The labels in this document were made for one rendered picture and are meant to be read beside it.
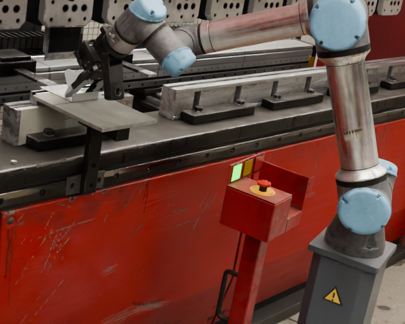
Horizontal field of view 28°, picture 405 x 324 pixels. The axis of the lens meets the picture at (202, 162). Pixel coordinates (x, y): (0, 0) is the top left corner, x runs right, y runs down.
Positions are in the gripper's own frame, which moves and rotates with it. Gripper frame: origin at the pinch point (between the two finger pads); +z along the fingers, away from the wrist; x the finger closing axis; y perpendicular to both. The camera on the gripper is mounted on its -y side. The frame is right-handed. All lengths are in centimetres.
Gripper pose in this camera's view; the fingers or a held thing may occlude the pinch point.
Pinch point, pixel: (79, 95)
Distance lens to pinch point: 206.1
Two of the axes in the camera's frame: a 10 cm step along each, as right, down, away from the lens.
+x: -6.6, 1.5, -7.3
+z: -6.0, 4.8, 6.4
